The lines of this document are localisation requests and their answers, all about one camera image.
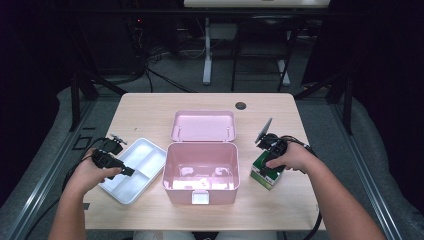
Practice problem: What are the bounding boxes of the black metal stand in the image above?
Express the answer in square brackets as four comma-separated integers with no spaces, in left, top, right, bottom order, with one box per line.
[293,71,354,136]
[68,71,128,133]

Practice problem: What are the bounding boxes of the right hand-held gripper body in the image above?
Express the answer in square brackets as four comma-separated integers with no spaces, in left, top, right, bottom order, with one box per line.
[254,117,288,161]

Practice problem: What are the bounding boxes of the black floor cables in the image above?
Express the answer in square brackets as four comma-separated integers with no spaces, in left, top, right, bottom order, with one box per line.
[126,19,201,94]

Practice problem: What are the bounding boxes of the right hand-held gripper cable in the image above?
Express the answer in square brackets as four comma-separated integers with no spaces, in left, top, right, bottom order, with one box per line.
[281,134,324,240]

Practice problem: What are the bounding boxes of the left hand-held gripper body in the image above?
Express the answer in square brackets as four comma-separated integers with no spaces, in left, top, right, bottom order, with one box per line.
[91,133,128,169]

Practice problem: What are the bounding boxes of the white desk leg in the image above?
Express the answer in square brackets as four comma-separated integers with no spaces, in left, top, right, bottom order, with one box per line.
[277,31,291,87]
[202,17,213,86]

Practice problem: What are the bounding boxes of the white divided tray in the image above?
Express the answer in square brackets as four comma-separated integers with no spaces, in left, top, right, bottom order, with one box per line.
[98,137,168,205]

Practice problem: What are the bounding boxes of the left hand-held gripper cable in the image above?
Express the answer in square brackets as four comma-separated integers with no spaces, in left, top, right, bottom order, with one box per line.
[24,136,113,240]

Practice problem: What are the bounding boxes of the black equipment rack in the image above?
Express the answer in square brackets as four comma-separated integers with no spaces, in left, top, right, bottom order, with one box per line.
[76,13,148,76]

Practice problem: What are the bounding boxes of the metal floor rail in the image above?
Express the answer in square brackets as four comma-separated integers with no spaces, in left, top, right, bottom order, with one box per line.
[3,99,98,240]
[333,103,404,240]

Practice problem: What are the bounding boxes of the white desk top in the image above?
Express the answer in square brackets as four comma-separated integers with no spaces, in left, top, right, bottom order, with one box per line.
[183,0,331,8]

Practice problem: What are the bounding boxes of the hand-held gripper cable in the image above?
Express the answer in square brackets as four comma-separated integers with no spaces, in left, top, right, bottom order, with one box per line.
[281,134,324,240]
[24,136,113,240]

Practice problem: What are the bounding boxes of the person's right hand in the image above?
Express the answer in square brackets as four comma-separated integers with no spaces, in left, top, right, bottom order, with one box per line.
[265,141,318,174]

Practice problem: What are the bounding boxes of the green and white carton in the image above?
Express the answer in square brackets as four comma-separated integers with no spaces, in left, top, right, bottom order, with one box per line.
[249,149,287,192]

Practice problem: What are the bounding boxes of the person's left hand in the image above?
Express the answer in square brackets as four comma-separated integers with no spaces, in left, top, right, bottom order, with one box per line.
[68,148,123,196]

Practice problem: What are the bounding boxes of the pink storage box white handle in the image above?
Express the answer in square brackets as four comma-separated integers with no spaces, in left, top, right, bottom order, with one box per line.
[162,109,241,206]

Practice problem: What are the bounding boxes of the black chair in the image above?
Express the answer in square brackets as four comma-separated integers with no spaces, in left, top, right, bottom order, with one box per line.
[230,14,301,93]

